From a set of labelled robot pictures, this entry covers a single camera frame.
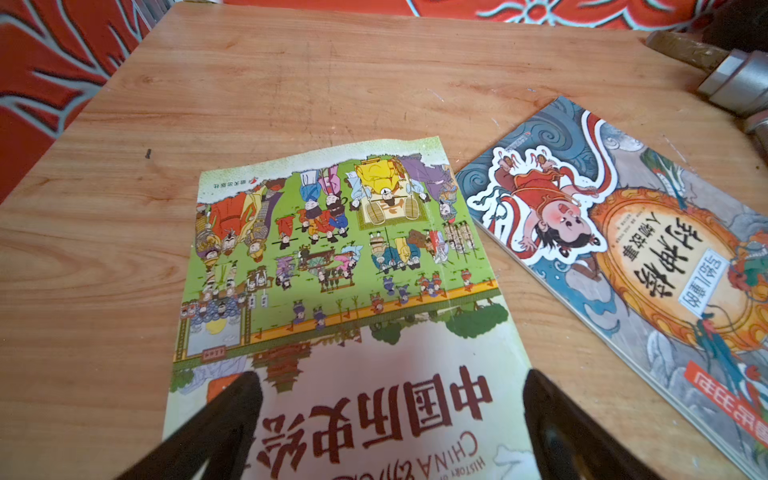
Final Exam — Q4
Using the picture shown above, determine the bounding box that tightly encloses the green China history book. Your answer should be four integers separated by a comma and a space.
164, 137, 539, 479

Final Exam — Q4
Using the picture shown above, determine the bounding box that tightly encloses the grey mythology story book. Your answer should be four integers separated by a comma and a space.
457, 97, 767, 479

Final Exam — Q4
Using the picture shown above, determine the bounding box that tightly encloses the silver metal tool with handle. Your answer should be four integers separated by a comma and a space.
644, 31, 767, 151

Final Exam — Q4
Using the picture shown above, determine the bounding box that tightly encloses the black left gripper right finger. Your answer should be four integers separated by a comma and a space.
523, 369, 660, 479

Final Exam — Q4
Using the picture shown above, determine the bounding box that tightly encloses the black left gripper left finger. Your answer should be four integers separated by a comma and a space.
119, 372, 263, 479

